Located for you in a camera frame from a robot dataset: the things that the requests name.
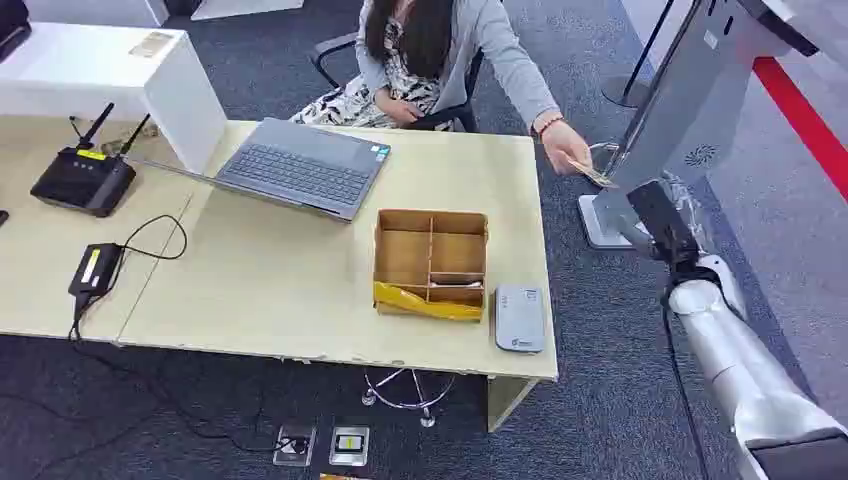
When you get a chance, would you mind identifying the chrome stool base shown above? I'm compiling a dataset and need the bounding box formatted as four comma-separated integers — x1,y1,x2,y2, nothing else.
360,367,458,429

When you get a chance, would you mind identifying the black office chair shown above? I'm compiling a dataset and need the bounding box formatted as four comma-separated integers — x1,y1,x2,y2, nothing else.
309,31,485,134

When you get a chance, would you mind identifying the red barrier belt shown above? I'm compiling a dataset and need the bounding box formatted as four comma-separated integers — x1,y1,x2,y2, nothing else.
751,56,848,204

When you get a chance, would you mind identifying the black bag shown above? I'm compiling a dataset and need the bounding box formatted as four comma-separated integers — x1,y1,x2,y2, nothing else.
0,0,33,65

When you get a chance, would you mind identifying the black router with antennas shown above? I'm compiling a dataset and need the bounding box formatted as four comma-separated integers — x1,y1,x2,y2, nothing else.
29,102,152,219

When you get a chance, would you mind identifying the black stanchion post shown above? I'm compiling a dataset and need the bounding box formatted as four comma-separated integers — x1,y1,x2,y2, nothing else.
600,0,676,110

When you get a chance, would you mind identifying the yellow strip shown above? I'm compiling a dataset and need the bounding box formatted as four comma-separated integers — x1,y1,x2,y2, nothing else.
373,281,484,323

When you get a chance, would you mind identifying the grey laptop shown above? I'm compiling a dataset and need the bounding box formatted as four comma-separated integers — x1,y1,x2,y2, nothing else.
135,117,392,224

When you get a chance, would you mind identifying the black mains cable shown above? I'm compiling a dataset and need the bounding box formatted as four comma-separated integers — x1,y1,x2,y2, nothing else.
66,294,313,458

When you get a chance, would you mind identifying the beige desk leg panel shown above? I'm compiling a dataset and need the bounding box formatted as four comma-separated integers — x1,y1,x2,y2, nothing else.
487,375,539,434

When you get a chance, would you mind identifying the small clutter behind router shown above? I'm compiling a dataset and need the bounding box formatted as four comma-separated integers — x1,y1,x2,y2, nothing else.
99,121,161,158

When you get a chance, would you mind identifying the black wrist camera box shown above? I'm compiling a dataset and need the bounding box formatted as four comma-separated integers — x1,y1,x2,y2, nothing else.
625,180,702,268

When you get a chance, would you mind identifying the person's right hand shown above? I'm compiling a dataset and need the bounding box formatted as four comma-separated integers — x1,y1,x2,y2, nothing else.
374,89,425,128

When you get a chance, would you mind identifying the grey card reader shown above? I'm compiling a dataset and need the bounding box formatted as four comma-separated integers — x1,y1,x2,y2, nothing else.
493,284,547,354

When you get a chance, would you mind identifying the silver floor socket open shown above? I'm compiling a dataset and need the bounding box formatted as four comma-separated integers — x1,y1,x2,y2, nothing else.
272,423,318,468

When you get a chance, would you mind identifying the wooden divided card box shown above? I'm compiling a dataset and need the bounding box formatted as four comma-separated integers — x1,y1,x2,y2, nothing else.
372,209,490,323

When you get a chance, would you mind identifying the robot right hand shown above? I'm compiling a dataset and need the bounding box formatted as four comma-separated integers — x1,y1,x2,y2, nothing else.
592,180,664,261

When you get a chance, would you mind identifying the black power adapter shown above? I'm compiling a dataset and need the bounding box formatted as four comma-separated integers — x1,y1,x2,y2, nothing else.
68,243,125,299

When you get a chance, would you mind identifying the red bead bracelet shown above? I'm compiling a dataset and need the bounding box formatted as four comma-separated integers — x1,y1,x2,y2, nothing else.
533,113,565,140

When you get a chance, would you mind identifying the chrome ring base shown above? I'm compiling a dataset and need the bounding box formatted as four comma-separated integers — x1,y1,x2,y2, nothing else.
585,140,622,175

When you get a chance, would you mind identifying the person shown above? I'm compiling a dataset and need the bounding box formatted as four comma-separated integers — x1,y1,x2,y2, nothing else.
289,0,594,177

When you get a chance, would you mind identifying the beige card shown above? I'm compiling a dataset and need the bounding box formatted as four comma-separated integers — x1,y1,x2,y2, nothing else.
568,158,619,189

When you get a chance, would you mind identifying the silver floor socket with plug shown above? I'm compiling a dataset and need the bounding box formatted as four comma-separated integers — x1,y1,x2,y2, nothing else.
328,425,371,468

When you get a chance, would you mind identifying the person's left hand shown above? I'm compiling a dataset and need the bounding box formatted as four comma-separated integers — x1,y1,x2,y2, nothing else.
539,119,594,178

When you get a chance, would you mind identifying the black adapter output cable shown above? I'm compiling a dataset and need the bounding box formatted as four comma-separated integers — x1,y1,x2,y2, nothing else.
105,214,189,293

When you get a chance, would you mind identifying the silver kiosk stand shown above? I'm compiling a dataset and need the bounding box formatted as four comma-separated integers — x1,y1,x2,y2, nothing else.
578,0,821,252

